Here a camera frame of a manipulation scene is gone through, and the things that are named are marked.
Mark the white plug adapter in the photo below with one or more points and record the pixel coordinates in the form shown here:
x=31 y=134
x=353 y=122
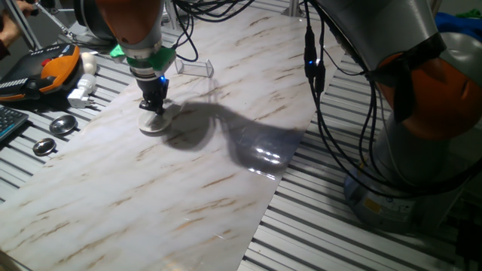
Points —
x=83 y=86

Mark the orange black teach pendant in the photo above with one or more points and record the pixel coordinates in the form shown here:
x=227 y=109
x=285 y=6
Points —
x=56 y=69

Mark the upright aluminium post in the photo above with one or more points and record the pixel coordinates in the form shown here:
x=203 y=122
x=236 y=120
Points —
x=293 y=7

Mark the silver and orange robot arm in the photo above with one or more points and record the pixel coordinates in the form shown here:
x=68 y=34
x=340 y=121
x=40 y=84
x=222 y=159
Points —
x=395 y=30

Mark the small round metal dish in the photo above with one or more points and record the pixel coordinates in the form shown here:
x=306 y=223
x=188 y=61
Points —
x=44 y=147

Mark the bare person hand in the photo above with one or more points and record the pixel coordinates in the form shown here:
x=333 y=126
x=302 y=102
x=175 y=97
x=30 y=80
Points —
x=8 y=32

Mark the green cloth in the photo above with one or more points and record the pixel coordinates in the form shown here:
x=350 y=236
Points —
x=470 y=14

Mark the black round device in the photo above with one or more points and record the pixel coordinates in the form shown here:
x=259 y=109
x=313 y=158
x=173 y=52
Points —
x=86 y=19

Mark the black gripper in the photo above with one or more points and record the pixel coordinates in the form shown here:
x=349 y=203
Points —
x=152 y=90

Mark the clear plastic box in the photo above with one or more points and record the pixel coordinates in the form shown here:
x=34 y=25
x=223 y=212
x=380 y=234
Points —
x=196 y=68

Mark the slanted aluminium pole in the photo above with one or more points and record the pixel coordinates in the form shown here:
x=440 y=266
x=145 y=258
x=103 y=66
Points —
x=26 y=30

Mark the thin metal rod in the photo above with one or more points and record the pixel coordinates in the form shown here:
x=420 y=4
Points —
x=56 y=22

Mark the marble pattern table sheet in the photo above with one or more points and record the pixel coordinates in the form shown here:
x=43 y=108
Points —
x=150 y=195

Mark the white egg-shaped object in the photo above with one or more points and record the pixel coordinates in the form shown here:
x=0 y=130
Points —
x=89 y=62

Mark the black keyboard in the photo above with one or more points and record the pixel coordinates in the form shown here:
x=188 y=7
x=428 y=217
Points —
x=11 y=120

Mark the large round metal dish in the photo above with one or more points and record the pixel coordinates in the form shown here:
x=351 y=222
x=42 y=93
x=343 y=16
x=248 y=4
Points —
x=63 y=125

